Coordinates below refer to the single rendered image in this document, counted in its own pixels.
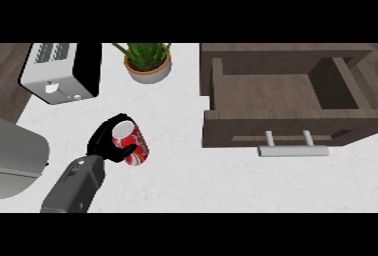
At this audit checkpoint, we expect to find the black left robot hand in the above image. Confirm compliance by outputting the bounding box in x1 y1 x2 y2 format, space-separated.
85 113 138 164

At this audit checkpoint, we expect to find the red soda can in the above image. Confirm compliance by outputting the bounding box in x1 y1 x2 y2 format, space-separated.
110 120 150 167

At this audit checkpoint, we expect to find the brown wooden open drawer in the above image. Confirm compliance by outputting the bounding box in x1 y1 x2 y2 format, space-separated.
200 56 378 149

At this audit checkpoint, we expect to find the grey rounded appliance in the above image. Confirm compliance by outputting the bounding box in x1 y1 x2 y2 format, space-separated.
0 118 51 200

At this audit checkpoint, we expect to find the silver and black toaster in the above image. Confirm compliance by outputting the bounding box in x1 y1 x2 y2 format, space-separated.
17 43 103 106

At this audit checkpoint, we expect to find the green plant in grey pot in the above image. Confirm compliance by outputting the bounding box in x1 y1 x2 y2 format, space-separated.
110 43 174 85

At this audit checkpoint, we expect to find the brown wooden cabinet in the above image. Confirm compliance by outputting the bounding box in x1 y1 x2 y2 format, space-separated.
197 43 378 111

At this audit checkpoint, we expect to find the silver drawer handle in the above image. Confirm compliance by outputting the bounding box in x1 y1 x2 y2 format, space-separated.
257 129 330 158

